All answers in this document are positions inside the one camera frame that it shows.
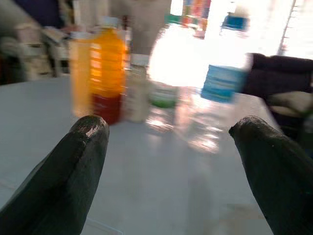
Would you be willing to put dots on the small white bottle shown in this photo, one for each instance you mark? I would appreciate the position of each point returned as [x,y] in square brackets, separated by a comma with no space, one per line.
[137,98]

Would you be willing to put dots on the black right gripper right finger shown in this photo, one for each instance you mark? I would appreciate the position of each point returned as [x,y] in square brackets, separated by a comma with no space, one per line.
[276,176]

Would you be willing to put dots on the orange juice bottle red label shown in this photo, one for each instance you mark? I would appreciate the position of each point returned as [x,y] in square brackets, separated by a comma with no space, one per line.
[107,73]

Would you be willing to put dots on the clear bottle green label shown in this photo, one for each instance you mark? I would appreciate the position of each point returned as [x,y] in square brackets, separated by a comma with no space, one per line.
[162,99]

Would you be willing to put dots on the dark sofa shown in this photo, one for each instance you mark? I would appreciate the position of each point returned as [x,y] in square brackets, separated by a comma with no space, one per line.
[281,73]

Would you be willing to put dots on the pale yellow drink bottle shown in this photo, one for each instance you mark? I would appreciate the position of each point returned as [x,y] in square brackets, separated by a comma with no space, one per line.
[79,73]

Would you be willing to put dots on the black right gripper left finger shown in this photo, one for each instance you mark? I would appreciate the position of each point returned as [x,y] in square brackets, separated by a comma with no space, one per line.
[56,186]

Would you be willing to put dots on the clear water bottle blue label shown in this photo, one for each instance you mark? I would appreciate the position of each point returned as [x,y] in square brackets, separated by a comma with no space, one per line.
[222,83]

